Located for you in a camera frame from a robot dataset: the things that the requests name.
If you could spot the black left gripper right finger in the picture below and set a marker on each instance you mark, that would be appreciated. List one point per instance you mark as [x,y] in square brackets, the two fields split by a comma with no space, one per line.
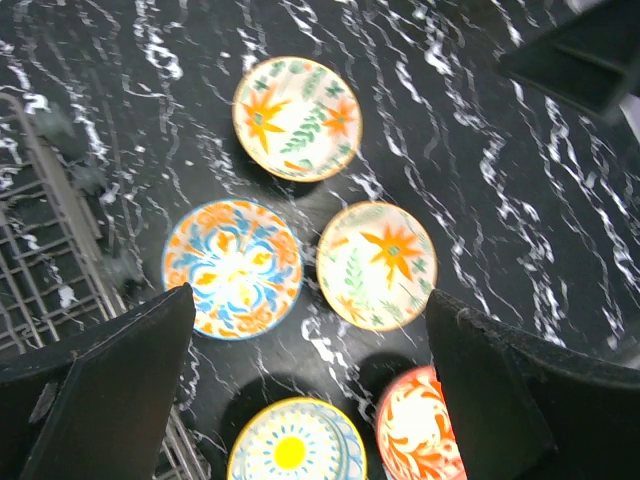
[525,408]

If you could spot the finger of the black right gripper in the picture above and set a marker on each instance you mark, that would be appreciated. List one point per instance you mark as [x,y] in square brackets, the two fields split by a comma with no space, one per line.
[590,62]

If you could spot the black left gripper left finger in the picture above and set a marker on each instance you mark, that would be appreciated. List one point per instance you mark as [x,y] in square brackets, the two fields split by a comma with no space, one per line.
[96,405]

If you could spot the red orange pattern bowl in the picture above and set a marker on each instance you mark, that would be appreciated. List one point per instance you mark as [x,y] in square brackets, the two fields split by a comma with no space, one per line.
[414,433]

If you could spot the grey wire dish rack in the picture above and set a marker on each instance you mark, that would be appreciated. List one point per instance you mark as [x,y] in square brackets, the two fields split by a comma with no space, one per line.
[56,282]

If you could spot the orange flower bowl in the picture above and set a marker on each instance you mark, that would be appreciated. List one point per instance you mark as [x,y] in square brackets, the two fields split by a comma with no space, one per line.
[376,266]
[297,119]

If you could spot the blue orange pattern bowl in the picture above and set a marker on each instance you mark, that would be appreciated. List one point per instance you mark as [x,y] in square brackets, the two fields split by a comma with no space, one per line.
[243,263]

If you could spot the yellow sun blue bowl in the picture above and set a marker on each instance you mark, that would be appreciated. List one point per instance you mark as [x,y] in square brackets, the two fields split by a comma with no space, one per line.
[299,438]

